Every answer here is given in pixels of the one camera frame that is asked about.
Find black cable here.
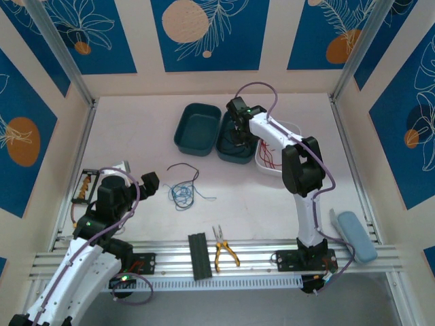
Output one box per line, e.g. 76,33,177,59
222,128,258,160
167,162,201,206

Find red cable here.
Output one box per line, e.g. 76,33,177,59
258,141,283,170
260,142,283,170
260,141,283,170

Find blue cable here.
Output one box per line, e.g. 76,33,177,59
162,181,218,211

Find teal plastic bin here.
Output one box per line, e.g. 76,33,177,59
173,103,223,158
215,107,263,164

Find white plastic bin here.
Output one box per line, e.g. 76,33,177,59
254,118,302,177

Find small black circuit board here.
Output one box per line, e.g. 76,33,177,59
108,272,139,290
300,273,332,295

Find black ribbed block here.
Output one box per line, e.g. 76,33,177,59
188,232,213,281

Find light blue case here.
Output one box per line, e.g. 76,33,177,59
334,211,379,264

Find black frame with orange parts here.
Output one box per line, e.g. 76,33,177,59
71,168,101,204

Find aluminium side rail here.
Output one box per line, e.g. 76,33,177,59
50,98,99,252
329,96,383,245

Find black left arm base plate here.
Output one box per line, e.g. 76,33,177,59
130,252,157,276

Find yellow handled pliers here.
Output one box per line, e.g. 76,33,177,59
211,225,241,272

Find aluminium rail beam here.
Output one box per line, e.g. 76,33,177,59
29,239,414,283

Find white slotted cable duct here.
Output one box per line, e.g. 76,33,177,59
42,274,305,295

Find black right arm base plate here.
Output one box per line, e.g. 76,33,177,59
274,249,339,274

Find aluminium frame post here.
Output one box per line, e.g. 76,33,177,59
329,0,395,103
24,0,98,107

